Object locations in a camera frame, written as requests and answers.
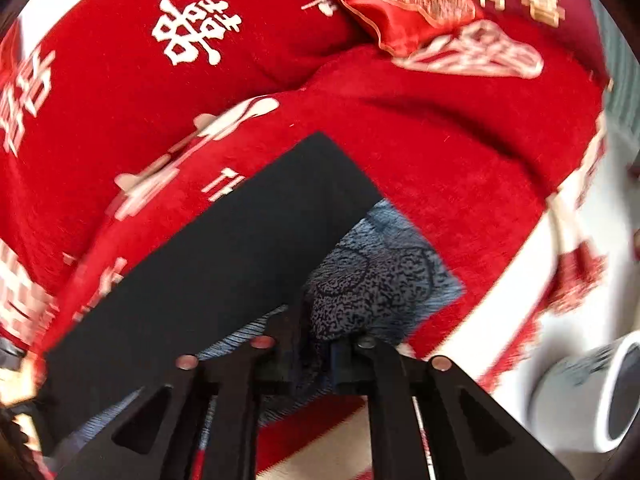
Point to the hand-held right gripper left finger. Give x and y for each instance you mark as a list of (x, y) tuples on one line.
[(285, 360)]

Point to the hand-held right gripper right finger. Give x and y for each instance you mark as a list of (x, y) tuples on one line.
[(345, 365)]

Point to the black pants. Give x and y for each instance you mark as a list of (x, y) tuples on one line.
[(225, 250)]

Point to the red printed sofa cover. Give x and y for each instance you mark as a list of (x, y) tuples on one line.
[(425, 160)]

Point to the white cylindrical container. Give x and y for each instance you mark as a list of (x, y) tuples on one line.
[(575, 390)]

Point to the red printed back cushion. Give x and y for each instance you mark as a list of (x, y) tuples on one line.
[(125, 110)]

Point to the dark red gold-print pillow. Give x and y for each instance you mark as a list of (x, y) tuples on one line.
[(550, 40)]

